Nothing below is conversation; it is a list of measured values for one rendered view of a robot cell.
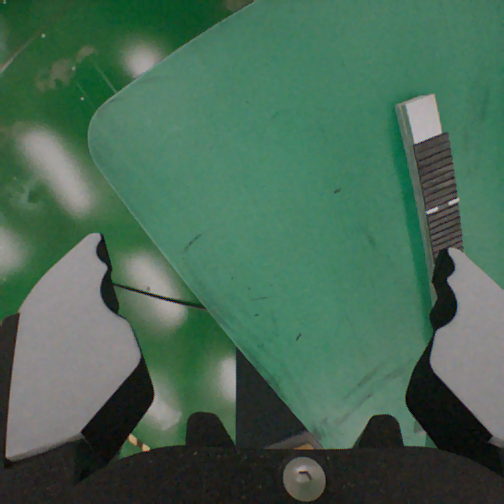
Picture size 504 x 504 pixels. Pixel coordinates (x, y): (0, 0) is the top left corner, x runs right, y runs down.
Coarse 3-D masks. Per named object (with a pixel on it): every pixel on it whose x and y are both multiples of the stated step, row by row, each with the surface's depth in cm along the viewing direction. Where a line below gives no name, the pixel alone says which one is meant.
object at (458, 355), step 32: (448, 256) 10; (448, 288) 8; (480, 288) 8; (448, 320) 7; (480, 320) 7; (448, 352) 6; (480, 352) 6; (416, 384) 6; (448, 384) 5; (480, 384) 5; (416, 416) 6; (448, 416) 5; (480, 416) 5; (448, 448) 5; (480, 448) 4
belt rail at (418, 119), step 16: (432, 96) 31; (400, 112) 33; (416, 112) 32; (432, 112) 32; (400, 128) 35; (416, 128) 33; (432, 128) 33; (416, 176) 37; (416, 192) 38; (432, 256) 41; (432, 272) 44; (432, 288) 45; (432, 304) 47
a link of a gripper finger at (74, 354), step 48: (96, 240) 9; (48, 288) 7; (96, 288) 7; (48, 336) 6; (96, 336) 6; (48, 384) 5; (96, 384) 5; (144, 384) 6; (48, 432) 4; (96, 432) 5
